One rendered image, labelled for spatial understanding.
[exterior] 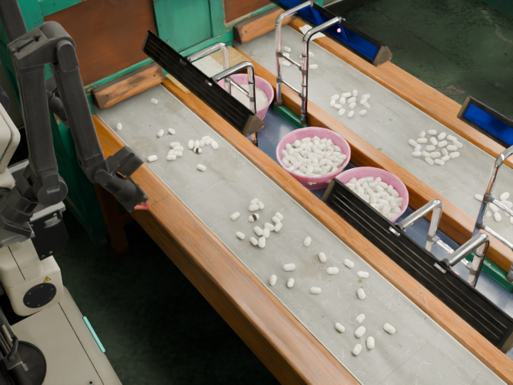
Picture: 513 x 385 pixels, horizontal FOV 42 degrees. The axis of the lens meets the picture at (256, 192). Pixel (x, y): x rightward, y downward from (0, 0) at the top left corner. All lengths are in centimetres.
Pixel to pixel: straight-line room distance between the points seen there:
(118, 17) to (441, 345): 161
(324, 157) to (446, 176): 44
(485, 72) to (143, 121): 229
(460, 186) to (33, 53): 149
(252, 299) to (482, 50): 283
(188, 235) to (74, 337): 68
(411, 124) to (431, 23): 207
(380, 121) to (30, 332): 154
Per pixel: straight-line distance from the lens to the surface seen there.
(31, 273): 211
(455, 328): 200
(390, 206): 231
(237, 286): 203
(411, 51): 433
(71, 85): 160
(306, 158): 245
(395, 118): 263
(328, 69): 286
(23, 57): 151
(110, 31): 262
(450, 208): 229
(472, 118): 216
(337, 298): 204
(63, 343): 262
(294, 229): 220
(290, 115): 266
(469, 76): 419
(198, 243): 215
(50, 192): 172
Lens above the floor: 240
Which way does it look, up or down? 46 degrees down
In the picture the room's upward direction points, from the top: 3 degrees counter-clockwise
